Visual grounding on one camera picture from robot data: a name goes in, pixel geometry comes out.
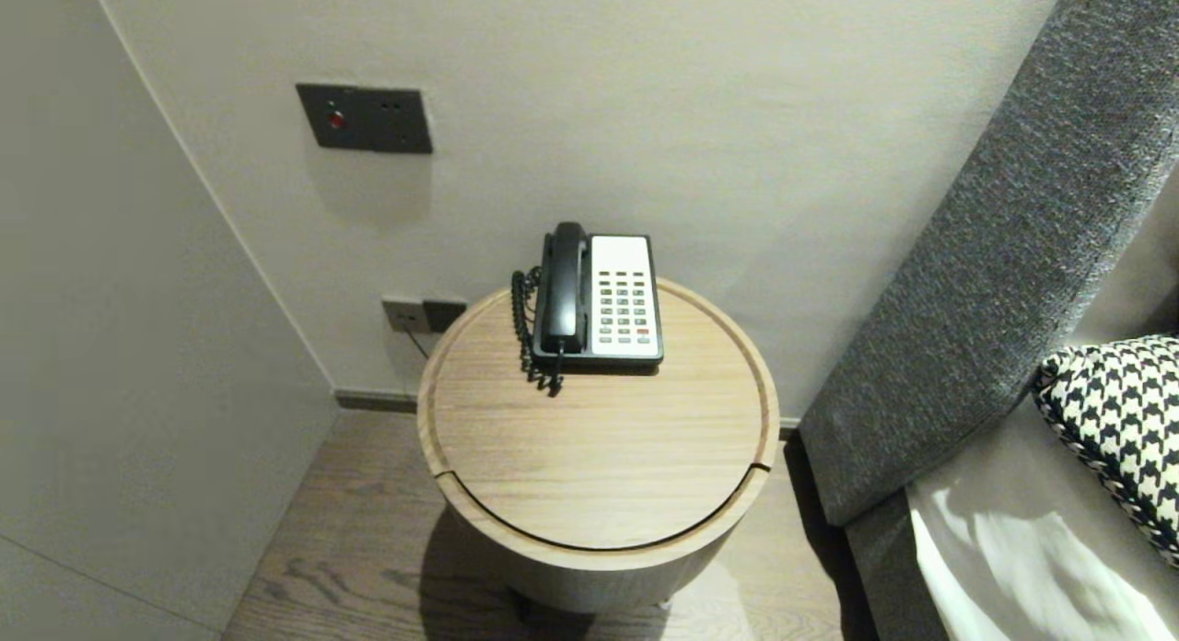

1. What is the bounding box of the round wooden nightstand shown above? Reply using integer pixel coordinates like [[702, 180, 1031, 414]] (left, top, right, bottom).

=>
[[433, 463, 773, 616]]

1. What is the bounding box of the black telephone handset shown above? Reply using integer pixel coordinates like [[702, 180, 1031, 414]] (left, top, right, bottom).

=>
[[539, 221, 590, 355]]

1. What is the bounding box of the black and white telephone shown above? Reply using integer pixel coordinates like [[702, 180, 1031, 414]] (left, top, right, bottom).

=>
[[531, 233, 665, 377]]

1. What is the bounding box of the round wooden side table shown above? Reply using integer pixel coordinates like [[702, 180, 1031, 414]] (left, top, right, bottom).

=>
[[416, 274, 781, 616]]

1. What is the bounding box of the grey fabric headboard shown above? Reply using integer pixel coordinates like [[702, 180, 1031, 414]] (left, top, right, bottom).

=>
[[798, 0, 1179, 528]]

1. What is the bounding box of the white bed sheet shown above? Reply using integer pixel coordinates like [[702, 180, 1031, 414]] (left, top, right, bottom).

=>
[[907, 392, 1179, 641]]

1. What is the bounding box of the black white houndstooth pillow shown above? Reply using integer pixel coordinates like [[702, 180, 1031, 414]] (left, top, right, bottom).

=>
[[1032, 334, 1179, 568]]

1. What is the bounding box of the black coiled phone cord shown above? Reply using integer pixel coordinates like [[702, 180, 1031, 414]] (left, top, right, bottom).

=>
[[511, 266, 565, 398]]

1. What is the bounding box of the dark wall outlet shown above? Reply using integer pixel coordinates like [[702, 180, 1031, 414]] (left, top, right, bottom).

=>
[[423, 297, 468, 333]]

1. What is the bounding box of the beige wall outlet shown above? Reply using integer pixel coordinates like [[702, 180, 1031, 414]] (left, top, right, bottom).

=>
[[382, 296, 431, 334]]

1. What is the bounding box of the dark wall switch panel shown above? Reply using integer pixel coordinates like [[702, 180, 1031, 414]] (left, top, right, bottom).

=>
[[296, 83, 434, 156]]

